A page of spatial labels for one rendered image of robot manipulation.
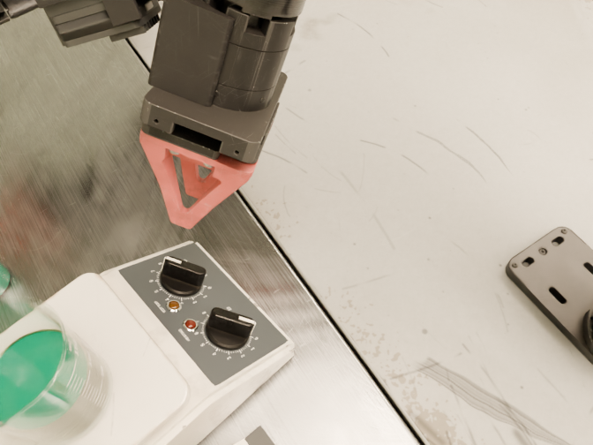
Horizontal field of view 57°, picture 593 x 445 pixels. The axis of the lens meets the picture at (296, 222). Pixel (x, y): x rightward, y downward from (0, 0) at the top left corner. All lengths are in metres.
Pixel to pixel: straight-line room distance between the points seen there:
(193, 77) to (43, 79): 0.39
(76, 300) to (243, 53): 0.20
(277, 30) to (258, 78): 0.03
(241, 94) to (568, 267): 0.32
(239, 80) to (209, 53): 0.02
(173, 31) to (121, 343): 0.20
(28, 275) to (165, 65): 0.28
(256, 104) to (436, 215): 0.24
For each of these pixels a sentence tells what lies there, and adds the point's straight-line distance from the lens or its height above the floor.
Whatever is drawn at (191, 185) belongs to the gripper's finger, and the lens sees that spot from 0.40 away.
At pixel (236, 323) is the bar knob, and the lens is 0.39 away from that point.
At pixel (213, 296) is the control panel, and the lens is 0.42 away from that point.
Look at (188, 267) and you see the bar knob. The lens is 0.41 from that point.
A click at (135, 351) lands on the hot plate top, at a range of 0.37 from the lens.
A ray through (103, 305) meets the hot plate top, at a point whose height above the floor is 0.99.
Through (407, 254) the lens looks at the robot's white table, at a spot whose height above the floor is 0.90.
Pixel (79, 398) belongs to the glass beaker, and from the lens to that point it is 0.33.
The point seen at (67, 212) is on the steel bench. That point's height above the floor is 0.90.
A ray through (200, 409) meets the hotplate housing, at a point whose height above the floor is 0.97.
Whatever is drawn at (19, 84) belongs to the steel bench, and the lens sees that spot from 0.69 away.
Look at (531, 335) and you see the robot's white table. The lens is 0.48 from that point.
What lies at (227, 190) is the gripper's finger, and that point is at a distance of 0.33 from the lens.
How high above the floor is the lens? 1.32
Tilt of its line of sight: 59 degrees down
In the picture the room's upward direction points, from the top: 4 degrees counter-clockwise
